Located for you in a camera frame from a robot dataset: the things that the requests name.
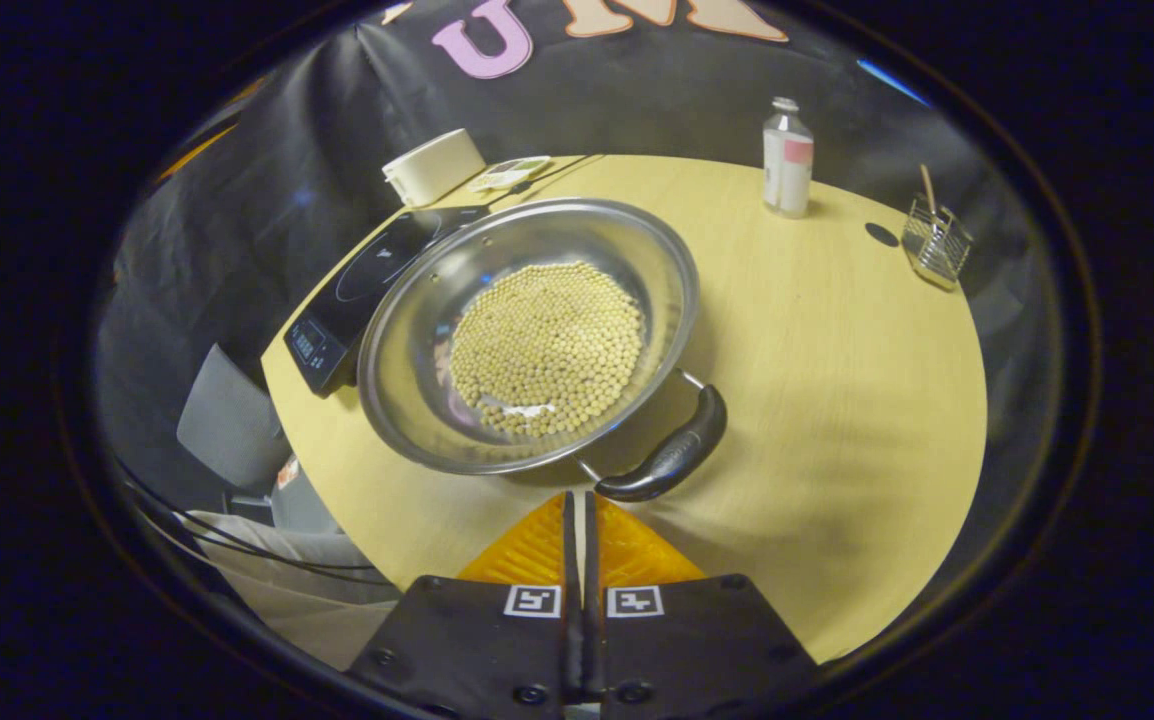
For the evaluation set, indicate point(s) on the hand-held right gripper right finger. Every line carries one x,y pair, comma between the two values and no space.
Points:
687,650

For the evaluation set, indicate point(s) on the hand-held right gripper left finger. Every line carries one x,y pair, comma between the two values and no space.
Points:
477,650

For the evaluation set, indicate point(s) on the black induction cooktop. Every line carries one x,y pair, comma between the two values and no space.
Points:
367,280

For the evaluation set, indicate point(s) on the pile of soybeans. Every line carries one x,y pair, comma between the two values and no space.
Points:
547,350

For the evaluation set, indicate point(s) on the grey chair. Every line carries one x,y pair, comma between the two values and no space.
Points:
232,420

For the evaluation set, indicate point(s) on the small black round disc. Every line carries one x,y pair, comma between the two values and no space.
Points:
882,235

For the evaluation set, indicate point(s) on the white divided dish of beans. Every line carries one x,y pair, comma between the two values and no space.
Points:
509,175

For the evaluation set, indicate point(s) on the white toaster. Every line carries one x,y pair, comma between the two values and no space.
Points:
432,168

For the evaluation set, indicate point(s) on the thin wooden stick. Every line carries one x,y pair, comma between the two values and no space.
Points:
928,185

